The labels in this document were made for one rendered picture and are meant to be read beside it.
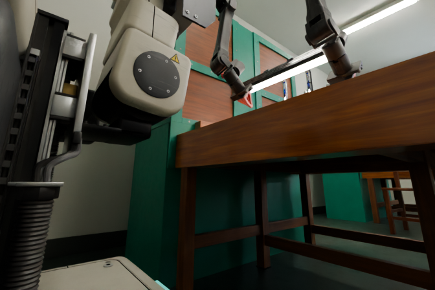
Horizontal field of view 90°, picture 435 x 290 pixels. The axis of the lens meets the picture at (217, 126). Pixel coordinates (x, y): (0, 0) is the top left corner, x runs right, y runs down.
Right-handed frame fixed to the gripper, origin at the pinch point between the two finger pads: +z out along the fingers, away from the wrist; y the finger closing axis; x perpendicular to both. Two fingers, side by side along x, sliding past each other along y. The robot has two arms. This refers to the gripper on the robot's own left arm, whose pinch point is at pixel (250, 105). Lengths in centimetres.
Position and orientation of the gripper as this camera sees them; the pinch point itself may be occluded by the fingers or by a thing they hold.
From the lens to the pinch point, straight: 105.5
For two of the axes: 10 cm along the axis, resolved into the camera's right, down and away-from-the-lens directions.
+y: -6.4, 2.0, 7.5
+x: -5.0, 6.3, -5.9
